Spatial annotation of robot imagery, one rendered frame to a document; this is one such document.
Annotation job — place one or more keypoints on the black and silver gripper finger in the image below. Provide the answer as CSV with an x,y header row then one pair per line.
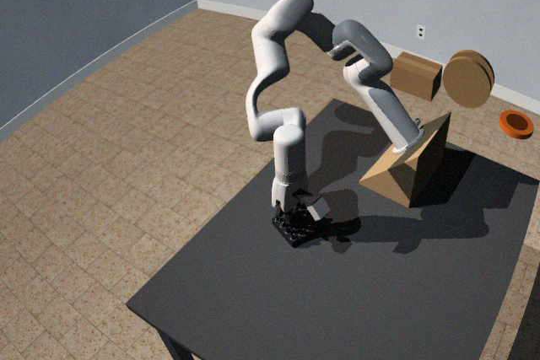
x,y
289,217
296,211

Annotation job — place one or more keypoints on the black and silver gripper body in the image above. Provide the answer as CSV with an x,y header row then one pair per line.
x,y
282,192

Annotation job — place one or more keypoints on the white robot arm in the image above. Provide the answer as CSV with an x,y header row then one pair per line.
x,y
361,73

